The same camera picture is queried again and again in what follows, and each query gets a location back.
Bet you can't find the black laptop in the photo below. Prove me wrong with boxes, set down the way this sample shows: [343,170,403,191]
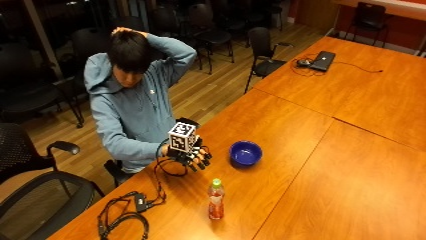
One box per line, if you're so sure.
[307,50,338,73]

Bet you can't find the the person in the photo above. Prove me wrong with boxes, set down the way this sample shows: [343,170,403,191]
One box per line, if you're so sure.
[82,26,198,174]

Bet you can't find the blue bowl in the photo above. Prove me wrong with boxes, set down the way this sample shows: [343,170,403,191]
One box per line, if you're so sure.
[227,140,263,167]

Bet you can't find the black mesh office chair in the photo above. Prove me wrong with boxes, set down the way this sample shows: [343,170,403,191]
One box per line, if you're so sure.
[0,170,106,240]

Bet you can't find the black glove cable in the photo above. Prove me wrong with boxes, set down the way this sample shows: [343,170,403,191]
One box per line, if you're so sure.
[145,139,190,208]

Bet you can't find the black chair by wall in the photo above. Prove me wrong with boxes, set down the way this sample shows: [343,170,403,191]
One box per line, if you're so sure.
[343,1,390,48]

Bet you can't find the small black cable box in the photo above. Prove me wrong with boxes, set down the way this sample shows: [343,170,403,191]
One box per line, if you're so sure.
[133,193,150,213]

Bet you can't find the black seat under person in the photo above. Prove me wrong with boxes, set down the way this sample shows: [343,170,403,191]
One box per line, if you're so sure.
[102,158,137,188]

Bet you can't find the red bottle with green cap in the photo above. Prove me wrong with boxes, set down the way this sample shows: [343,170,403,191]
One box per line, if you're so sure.
[206,178,226,221]

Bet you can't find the thin black laptop cable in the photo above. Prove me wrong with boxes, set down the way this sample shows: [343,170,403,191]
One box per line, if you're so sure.
[289,54,384,78]

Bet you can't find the white cube with black markers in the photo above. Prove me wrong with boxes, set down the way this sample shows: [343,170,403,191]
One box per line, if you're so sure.
[166,121,198,154]

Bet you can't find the black chair with armrests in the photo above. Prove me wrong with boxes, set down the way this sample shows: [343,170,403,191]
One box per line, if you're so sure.
[242,26,295,95]

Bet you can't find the black chair with armrest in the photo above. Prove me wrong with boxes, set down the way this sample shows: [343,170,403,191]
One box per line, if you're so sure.
[0,122,82,185]

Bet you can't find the coiled black cable bundle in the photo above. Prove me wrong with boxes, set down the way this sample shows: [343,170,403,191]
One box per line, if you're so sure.
[95,190,151,240]

